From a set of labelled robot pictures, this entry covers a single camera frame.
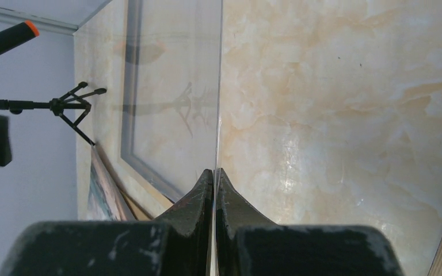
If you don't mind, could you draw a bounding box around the clear acrylic sheet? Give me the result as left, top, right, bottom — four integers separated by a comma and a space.
120, 1, 222, 202

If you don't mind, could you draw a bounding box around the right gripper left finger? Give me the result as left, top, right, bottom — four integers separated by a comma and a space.
154, 169, 214, 275

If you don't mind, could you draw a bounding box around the beach landscape photo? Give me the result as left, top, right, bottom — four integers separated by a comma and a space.
86, 147, 136, 221

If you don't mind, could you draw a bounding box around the black microphone on tripod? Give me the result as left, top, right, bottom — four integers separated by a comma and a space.
0, 82, 107, 145

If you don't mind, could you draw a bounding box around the brown cardboard backing board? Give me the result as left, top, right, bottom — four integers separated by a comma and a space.
120, 190, 154, 221

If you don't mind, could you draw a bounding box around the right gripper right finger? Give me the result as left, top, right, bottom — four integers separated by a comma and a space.
215, 168, 276, 275

